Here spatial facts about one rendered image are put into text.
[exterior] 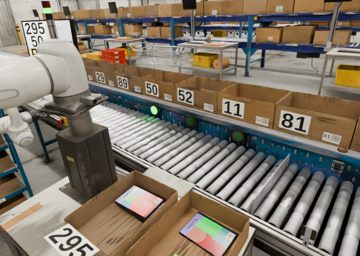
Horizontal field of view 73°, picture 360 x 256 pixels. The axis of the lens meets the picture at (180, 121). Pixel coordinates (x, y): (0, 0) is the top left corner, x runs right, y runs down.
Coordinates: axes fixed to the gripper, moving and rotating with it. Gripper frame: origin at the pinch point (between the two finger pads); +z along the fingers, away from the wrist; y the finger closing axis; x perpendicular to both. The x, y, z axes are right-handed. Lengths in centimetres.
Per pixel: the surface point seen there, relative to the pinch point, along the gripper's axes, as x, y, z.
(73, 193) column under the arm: 19, -73, -32
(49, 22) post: -59, -2, 8
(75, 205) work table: 20, -82, -35
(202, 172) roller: 21, -114, 23
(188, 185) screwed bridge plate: 20, -115, 9
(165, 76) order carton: -4, -18, 96
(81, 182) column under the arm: 11, -80, -29
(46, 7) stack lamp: -68, -2, 8
